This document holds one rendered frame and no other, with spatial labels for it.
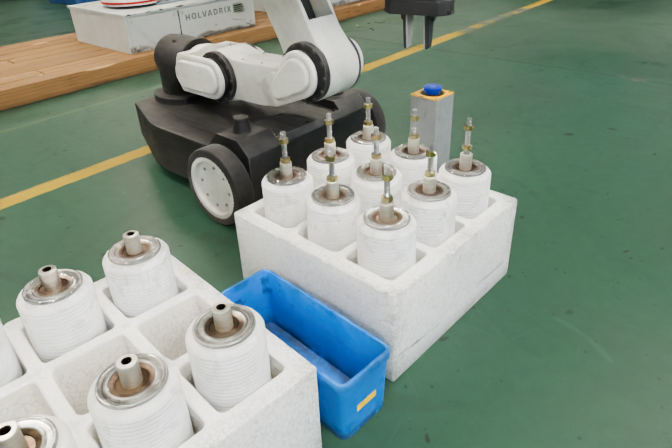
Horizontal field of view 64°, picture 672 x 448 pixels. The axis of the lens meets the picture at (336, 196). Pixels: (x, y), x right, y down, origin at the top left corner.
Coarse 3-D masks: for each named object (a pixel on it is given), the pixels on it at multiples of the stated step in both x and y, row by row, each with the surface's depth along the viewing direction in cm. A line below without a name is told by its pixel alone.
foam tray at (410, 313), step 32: (256, 224) 99; (480, 224) 96; (512, 224) 106; (256, 256) 104; (288, 256) 96; (320, 256) 89; (352, 256) 91; (416, 256) 92; (448, 256) 89; (480, 256) 99; (320, 288) 92; (352, 288) 86; (384, 288) 81; (416, 288) 84; (448, 288) 93; (480, 288) 104; (352, 320) 89; (384, 320) 83; (416, 320) 87; (448, 320) 97; (416, 352) 91
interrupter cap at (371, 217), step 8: (376, 208) 88; (400, 208) 88; (368, 216) 86; (376, 216) 86; (400, 216) 86; (408, 216) 85; (368, 224) 84; (376, 224) 84; (384, 224) 84; (392, 224) 83; (400, 224) 83
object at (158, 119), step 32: (160, 64) 163; (160, 96) 166; (192, 96) 165; (352, 96) 154; (160, 128) 148; (192, 128) 146; (224, 128) 146; (256, 128) 133; (288, 128) 138; (320, 128) 143; (352, 128) 153; (160, 160) 156; (256, 160) 128; (256, 192) 131
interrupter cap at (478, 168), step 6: (450, 162) 102; (456, 162) 102; (474, 162) 102; (480, 162) 102; (450, 168) 100; (456, 168) 101; (474, 168) 100; (480, 168) 99; (456, 174) 98; (462, 174) 97; (468, 174) 97; (474, 174) 97; (480, 174) 98
